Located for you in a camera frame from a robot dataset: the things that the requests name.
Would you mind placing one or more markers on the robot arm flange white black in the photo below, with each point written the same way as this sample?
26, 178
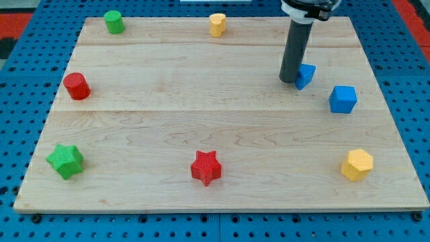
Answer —
306, 11

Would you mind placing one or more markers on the yellow heart block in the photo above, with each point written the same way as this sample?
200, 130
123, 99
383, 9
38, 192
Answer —
217, 24

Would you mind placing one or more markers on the red star block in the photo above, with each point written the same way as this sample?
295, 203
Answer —
206, 167

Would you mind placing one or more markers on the wooden board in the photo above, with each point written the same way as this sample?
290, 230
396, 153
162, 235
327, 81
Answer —
165, 88

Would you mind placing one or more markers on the blue triangle block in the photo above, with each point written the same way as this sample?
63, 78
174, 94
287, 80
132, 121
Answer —
304, 76

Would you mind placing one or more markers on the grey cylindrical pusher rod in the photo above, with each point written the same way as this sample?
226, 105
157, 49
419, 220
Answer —
296, 43

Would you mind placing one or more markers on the blue cube block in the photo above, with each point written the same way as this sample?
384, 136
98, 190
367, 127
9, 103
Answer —
342, 99

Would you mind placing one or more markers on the green cylinder block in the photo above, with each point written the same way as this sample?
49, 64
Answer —
113, 21

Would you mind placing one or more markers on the red cylinder block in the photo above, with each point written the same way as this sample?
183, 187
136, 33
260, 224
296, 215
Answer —
77, 86

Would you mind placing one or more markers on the yellow hexagon block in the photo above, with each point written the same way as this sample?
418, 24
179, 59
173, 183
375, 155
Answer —
357, 164

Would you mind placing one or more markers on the green star block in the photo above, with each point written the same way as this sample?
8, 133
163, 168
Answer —
66, 160

